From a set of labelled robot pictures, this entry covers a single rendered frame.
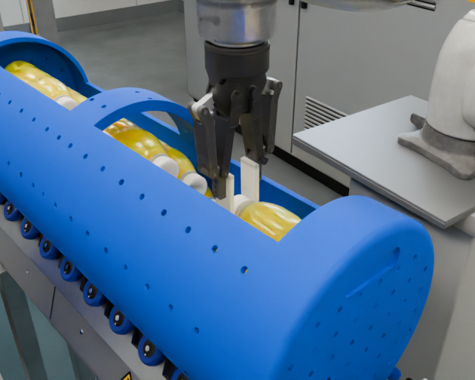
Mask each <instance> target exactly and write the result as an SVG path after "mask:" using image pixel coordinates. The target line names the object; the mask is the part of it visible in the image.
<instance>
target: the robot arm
mask: <svg viewBox="0 0 475 380"><path fill-rule="evenodd" d="M299 1H301V2H305V3H309V4H312V5H317V6H321V7H325V8H332V9H336V10H340V11H353V12H373V11H386V10H389V9H392V8H398V7H400V6H403V5H406V4H408V3H410V2H413V1H414V0H299ZM196 6H197V25H198V34H199V36H200V37H202V38H203V39H205V42H204V60H205V69H206V71H207V74H208V78H209V81H208V85H207V89H206V95H205V96H204V97H203V98H202V99H200V100H199V101H198V102H197V103H196V102H195V101H191V102H189V104H188V110H189V112H190V114H191V116H192V118H193V123H194V131H195V145H196V153H197V161H198V171H199V172H201V173H202V174H204V175H205V176H208V177H209V178H211V179H212V193H213V196H214V197H216V203H217V204H218V205H220V206H221V207H223V208H225V209H226V210H228V211H229V212H231V213H233V214H234V175H232V174H230V173H229V168H230V163H231V153H232V147H233V141H234V131H235V128H236V127H237V126H238V125H239V119H240V122H241V130H242V135H243V141H244V149H245V155H246V156H247V157H248V158H246V157H244V156H243V157H242V158H241V194H242V195H244V196H245V197H247V198H249V199H250V200H251V201H255V202H259V182H260V181H261V178H262V164H263V165H265V164H267V163H268V158H267V157H265V155H267V154H268V153H269V154H271V153H272V152H273V151H274V141H275V131H276V122H277V104H278V98H279V96H280V92H281V89H282V87H283V83H282V82H281V81H278V80H276V79H273V78H270V77H268V76H266V74H265V73H266V72H267V71H268V69H269V57H270V41H269V39H270V38H272V37H273V36H274V35H275V34H276V31H277V0H196ZM213 105H214V110H212V107H213ZM212 117H213V118H212ZM213 120H214V121H215V126H214V122H213ZM410 121H411V122H412V123H413V124H414V125H415V126H416V127H417V128H418V129H419V130H416V131H412V132H407V133H401V134H399V136H398V139H397V142H398V143H399V144H400V145H402V146H405V147H408V148H410V149H412V150H414V151H416V152H417V153H419V154H421V155H423V156H425V157H426V158H428V159H430V160H432V161H433V162H435V163H437V164H439V165H440V166H442V167H444V168H446V169H447V170H449V171H450V172H451V173H452V174H453V175H454V176H456V177H457V178H459V179H463V180H470V179H473V178H474V177H475V9H473V10H471V11H469V12H468V13H467V14H466V15H465V16H464V17H463V18H462V19H461V20H459V21H458V22H457V23H456V24H455V26H454V27H453V28H452V30H451V32H450V33H449V35H448V36H447V38H446V40H445V42H444V44H443V46H442V49H441V51H440V54H439V56H438V59H437V64H436V66H435V70H434V75H433V78H432V82H431V88H430V93H429V98H428V105H427V113H426V112H420V111H416V112H413V113H412V114H411V118H410ZM264 140H266V142H264Z"/></svg>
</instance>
